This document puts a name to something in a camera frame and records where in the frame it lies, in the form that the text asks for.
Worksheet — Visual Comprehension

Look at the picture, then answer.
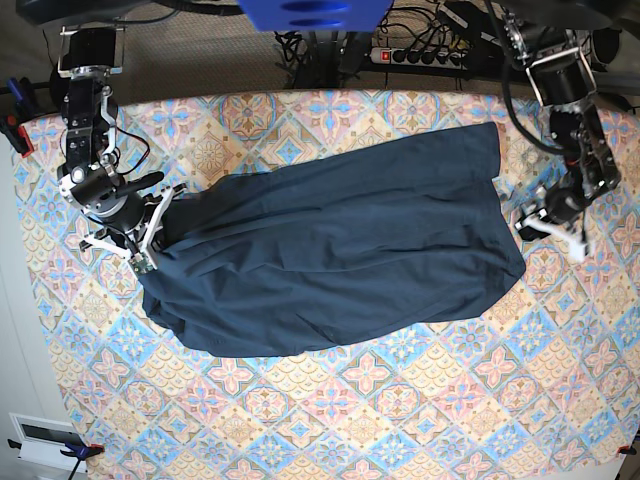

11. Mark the white wall vent panel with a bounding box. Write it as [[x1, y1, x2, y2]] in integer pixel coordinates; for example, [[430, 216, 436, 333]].
[[9, 413, 82, 473]]

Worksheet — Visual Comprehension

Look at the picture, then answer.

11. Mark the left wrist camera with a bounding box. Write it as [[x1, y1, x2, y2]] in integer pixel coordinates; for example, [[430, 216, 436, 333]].
[[569, 240, 589, 263]]

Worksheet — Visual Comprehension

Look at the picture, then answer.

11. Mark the blue orange clamp top-left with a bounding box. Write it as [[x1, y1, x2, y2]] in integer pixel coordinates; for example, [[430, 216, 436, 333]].
[[1, 77, 35, 158]]

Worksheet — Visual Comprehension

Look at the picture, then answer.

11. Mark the patterned colourful tablecloth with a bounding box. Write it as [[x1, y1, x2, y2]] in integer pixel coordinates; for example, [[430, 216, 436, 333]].
[[12, 110, 639, 479]]

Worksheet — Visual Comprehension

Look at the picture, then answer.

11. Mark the black round stool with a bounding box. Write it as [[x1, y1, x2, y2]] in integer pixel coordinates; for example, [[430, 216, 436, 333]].
[[49, 67, 68, 111]]

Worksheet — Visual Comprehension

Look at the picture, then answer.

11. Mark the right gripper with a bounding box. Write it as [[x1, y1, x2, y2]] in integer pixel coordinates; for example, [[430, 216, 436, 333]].
[[79, 172, 187, 263]]

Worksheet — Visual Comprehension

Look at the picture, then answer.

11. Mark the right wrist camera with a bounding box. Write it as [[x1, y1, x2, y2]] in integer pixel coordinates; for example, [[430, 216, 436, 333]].
[[128, 252, 157, 277]]

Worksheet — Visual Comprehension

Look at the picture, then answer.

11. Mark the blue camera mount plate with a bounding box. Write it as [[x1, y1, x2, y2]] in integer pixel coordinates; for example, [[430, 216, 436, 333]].
[[238, 0, 392, 32]]

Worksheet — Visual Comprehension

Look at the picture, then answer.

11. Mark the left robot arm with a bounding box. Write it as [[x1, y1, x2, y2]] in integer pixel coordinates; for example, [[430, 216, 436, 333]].
[[485, 1, 628, 249]]

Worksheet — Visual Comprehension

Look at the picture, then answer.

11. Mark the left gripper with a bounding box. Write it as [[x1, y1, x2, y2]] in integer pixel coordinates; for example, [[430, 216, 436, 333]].
[[515, 187, 588, 245]]

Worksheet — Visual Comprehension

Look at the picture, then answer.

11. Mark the blue orange clamp bottom-left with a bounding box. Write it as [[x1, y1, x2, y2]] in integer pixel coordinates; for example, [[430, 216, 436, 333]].
[[7, 439, 104, 479]]

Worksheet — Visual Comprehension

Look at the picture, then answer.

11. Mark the black round object top-right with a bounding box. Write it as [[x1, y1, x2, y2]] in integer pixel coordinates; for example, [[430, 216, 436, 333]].
[[591, 28, 621, 64]]

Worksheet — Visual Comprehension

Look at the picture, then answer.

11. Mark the white power strip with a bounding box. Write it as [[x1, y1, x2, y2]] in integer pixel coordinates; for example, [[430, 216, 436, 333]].
[[369, 47, 464, 69]]

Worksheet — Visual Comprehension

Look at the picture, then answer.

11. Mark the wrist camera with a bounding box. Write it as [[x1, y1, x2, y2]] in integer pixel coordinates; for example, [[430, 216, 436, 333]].
[[569, 240, 589, 263], [128, 252, 157, 277]]

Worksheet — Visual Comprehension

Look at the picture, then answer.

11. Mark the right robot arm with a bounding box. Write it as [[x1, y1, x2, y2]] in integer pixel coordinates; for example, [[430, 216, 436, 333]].
[[57, 26, 186, 274]]

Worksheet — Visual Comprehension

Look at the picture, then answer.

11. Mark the orange clamp bottom-right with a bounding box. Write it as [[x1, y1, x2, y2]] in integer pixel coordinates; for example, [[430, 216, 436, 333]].
[[617, 445, 638, 456]]

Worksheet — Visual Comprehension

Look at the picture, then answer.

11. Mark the dark navy t-shirt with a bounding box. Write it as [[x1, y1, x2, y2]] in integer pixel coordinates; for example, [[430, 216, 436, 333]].
[[140, 123, 526, 358]]

